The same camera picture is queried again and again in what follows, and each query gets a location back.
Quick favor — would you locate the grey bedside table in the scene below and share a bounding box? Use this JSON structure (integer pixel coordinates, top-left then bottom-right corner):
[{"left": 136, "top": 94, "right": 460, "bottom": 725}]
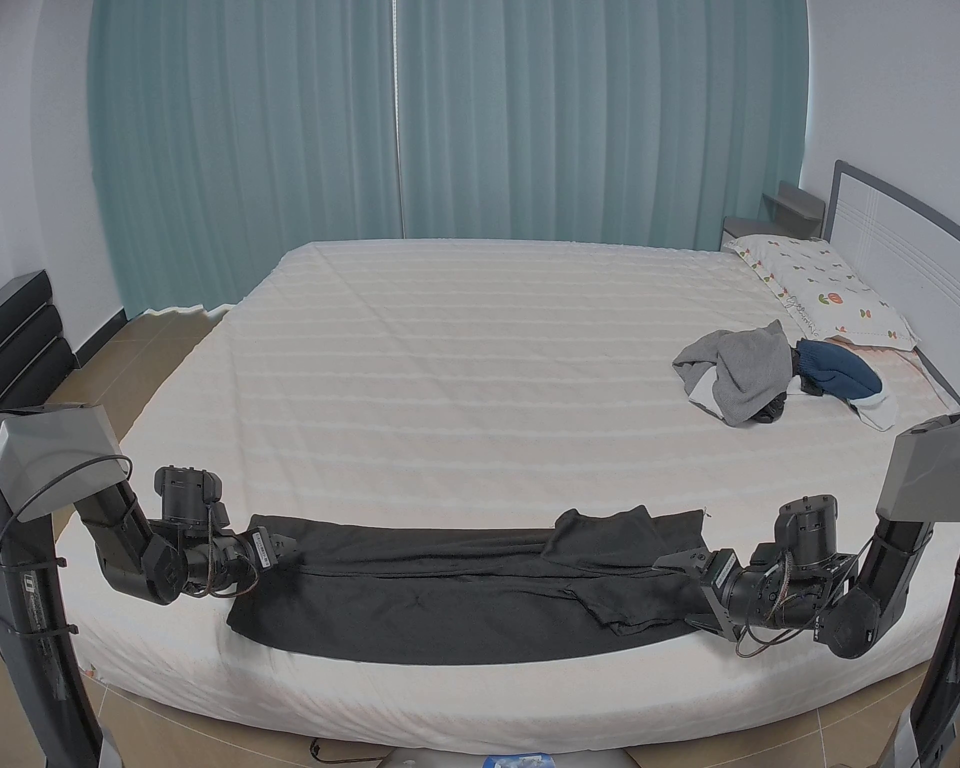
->
[{"left": 721, "top": 180, "right": 826, "bottom": 241}]

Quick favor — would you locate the pile of clothes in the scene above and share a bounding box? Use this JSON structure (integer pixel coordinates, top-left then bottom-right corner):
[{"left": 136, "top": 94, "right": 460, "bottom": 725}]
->
[{"left": 671, "top": 318, "right": 899, "bottom": 431}]

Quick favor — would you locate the blue-green curtain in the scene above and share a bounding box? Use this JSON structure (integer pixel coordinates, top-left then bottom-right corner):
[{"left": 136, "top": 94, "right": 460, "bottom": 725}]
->
[
  {"left": 88, "top": 0, "right": 402, "bottom": 316},
  {"left": 396, "top": 0, "right": 811, "bottom": 252}
]

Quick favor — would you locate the bed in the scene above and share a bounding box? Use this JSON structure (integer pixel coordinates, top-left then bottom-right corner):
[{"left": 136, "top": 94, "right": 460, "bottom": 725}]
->
[{"left": 56, "top": 159, "right": 960, "bottom": 751}]

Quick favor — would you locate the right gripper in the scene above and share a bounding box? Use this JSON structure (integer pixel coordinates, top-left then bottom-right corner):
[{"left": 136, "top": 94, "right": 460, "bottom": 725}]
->
[{"left": 652, "top": 549, "right": 762, "bottom": 644}]

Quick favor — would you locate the black T-shirt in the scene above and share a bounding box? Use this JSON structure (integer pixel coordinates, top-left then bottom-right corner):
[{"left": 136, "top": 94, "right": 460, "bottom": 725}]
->
[{"left": 226, "top": 506, "right": 710, "bottom": 667}]

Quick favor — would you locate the black chest of drawers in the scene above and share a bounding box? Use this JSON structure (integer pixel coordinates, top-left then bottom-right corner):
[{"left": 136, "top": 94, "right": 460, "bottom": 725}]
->
[{"left": 0, "top": 270, "right": 76, "bottom": 410}]

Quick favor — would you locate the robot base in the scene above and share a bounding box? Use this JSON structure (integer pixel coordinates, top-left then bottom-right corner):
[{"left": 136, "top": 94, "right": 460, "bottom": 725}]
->
[{"left": 375, "top": 748, "right": 639, "bottom": 768}]

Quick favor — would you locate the white printed pillow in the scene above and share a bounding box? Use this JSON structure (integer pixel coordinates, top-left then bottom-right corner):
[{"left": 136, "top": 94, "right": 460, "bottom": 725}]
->
[{"left": 721, "top": 234, "right": 920, "bottom": 352}]

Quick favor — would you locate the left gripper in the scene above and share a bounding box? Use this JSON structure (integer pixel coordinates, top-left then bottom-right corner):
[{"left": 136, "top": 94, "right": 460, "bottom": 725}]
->
[{"left": 228, "top": 527, "right": 280, "bottom": 585}]

